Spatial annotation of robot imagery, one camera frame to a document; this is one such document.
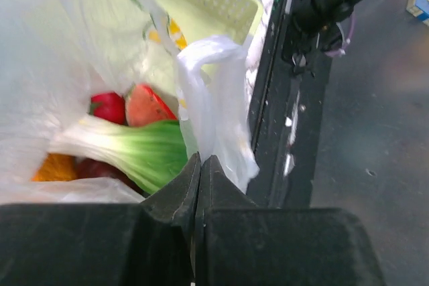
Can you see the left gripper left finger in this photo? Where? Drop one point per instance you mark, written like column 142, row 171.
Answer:
column 103, row 244

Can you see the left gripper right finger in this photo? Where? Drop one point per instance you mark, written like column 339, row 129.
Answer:
column 239, row 243

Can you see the toy bok choy green white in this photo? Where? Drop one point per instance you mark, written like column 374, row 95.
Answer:
column 150, row 156

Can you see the dark red toy apple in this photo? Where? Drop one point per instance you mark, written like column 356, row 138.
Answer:
column 89, row 168

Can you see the orange toy carrot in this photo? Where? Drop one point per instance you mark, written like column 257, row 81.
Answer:
column 56, row 168

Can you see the toy watermelon slice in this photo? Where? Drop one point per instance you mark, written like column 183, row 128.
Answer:
column 143, row 106

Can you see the red toy pepper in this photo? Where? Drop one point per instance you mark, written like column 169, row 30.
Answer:
column 108, row 106

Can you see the green lemon print packet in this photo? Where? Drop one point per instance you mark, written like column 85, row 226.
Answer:
column 161, row 28

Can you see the clear plastic grocery bag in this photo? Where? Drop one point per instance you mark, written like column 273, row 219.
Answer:
column 57, row 54

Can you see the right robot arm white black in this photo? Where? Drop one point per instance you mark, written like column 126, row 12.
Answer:
column 319, row 27

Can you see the light green plastic basket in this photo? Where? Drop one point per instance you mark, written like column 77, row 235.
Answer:
column 199, row 19

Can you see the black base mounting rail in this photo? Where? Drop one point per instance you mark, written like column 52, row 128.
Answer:
column 285, row 112

